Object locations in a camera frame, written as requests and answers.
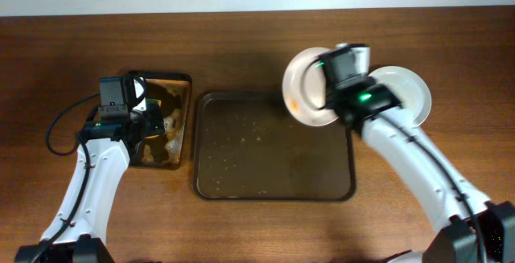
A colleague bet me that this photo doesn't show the white plate ketchup streaks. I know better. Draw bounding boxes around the white plate ketchup streaks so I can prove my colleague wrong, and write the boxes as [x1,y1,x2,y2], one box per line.
[282,47,338,127]

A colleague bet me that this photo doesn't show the white plate orange smears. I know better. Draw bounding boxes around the white plate orange smears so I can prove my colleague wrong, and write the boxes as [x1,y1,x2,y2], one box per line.
[369,66,432,126]

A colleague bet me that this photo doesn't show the green yellow sponge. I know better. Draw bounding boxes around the green yellow sponge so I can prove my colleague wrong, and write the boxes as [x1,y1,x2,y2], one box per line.
[142,100,164,137]

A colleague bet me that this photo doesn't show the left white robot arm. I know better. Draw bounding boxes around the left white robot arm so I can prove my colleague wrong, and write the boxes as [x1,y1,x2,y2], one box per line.
[14,101,164,262]

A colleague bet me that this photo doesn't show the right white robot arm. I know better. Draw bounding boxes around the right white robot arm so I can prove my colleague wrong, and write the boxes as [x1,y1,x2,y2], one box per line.
[326,76,514,262]

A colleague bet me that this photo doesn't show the small black soapy tray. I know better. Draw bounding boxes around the small black soapy tray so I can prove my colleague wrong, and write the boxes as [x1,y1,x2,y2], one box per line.
[126,71,192,170]

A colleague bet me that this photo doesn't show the large brown serving tray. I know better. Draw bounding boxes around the large brown serving tray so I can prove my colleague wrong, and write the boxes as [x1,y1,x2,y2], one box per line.
[192,92,356,202]

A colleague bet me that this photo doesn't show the left black cable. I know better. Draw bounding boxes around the left black cable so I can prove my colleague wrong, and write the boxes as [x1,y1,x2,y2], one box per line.
[31,73,148,263]

